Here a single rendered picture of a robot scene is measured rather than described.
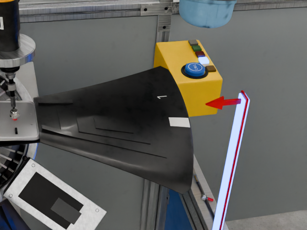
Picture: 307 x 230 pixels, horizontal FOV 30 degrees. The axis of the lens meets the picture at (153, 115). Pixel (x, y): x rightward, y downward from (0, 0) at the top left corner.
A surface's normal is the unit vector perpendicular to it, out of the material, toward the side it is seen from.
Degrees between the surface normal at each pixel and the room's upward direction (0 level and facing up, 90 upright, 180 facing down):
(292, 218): 0
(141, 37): 90
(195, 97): 90
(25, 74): 0
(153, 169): 26
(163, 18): 90
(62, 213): 50
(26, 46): 0
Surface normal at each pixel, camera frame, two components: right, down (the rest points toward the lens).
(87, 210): 0.23, -0.05
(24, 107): 0.19, -0.80
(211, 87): 0.25, 0.60
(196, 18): -0.38, 0.60
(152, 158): 0.33, -0.54
